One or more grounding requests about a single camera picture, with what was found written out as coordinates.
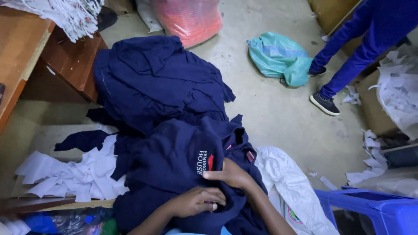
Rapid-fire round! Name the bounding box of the blue plastic stool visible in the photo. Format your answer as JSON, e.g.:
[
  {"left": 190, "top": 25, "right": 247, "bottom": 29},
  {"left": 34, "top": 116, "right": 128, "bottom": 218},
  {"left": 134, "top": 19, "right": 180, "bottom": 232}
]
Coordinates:
[{"left": 314, "top": 186, "right": 418, "bottom": 235}]

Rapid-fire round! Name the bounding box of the pile of white paper scraps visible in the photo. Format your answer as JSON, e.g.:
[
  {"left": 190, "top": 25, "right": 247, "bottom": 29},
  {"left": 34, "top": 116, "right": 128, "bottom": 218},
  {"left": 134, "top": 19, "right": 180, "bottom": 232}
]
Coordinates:
[{"left": 15, "top": 134, "right": 129, "bottom": 203}]

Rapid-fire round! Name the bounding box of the heap of scraps by box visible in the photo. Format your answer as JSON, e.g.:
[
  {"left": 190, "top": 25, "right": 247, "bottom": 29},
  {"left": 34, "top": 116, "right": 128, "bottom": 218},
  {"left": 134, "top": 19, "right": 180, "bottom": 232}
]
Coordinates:
[{"left": 346, "top": 129, "right": 389, "bottom": 186}]

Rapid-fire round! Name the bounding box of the red mesh sack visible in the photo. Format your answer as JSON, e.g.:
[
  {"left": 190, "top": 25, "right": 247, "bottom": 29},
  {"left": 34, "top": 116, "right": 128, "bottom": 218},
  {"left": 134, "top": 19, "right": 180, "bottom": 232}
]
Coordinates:
[{"left": 150, "top": 0, "right": 223, "bottom": 48}]

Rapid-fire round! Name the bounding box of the person's right hand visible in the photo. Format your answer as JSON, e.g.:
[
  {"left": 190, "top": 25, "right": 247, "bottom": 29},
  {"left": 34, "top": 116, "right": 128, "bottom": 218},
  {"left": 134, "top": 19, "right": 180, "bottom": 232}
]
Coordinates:
[{"left": 202, "top": 158, "right": 255, "bottom": 190}]

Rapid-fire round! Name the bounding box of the clear bag of white scraps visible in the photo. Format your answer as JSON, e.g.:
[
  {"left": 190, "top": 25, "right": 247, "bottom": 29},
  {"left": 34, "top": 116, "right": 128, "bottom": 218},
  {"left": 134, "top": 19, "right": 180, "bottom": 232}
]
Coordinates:
[{"left": 369, "top": 44, "right": 418, "bottom": 141}]

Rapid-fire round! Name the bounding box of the teal plastic bag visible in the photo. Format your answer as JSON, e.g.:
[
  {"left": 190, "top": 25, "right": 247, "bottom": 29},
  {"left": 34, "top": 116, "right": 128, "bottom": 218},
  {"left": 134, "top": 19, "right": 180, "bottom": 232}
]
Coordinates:
[{"left": 247, "top": 32, "right": 314, "bottom": 87}]

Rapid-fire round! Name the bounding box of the heap of navy sweaters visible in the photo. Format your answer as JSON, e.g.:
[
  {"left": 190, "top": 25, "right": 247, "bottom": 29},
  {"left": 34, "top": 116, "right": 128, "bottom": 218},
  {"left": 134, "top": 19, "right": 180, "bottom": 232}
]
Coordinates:
[{"left": 54, "top": 35, "right": 236, "bottom": 152}]

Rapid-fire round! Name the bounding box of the white woven sack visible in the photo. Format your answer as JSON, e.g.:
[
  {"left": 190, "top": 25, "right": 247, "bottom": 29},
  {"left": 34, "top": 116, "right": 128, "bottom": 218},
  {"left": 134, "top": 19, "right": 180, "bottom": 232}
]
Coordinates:
[{"left": 255, "top": 146, "right": 340, "bottom": 235}]

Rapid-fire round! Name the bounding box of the cardboard box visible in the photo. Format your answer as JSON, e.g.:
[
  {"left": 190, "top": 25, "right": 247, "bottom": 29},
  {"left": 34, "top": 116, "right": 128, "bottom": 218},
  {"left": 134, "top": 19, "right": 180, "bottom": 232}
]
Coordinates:
[{"left": 354, "top": 70, "right": 400, "bottom": 138}]

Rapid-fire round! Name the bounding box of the wooden desk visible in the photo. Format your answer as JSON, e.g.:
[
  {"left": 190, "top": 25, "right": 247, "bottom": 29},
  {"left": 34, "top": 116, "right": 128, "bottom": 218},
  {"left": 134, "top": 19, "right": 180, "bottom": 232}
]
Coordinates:
[{"left": 0, "top": 7, "right": 108, "bottom": 131}]

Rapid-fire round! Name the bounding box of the navy sweater with embroidered crest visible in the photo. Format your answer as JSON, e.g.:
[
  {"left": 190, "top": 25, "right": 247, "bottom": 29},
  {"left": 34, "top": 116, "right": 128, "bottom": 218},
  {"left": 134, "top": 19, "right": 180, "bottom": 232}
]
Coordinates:
[{"left": 111, "top": 114, "right": 270, "bottom": 235}]

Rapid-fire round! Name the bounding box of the crumpled plastic packaging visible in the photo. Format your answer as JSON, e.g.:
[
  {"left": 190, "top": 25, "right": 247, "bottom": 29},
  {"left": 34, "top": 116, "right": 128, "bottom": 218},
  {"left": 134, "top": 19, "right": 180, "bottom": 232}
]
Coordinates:
[{"left": 0, "top": 207, "right": 118, "bottom": 235}]

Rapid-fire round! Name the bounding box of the person's left hand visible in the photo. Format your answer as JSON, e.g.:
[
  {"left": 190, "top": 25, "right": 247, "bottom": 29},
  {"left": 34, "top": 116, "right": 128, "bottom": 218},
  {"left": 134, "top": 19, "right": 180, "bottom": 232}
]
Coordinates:
[{"left": 169, "top": 186, "right": 227, "bottom": 218}]

